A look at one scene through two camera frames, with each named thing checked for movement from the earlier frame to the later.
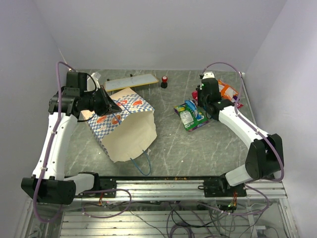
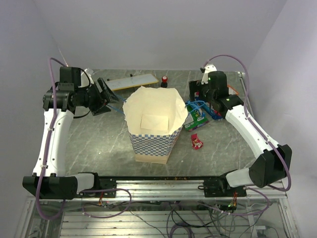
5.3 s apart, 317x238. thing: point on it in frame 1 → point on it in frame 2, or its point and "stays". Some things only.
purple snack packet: x=198 y=126 stays
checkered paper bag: x=124 y=134 → x=155 y=117
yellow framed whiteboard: x=131 y=82 stays
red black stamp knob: x=164 y=84 stays
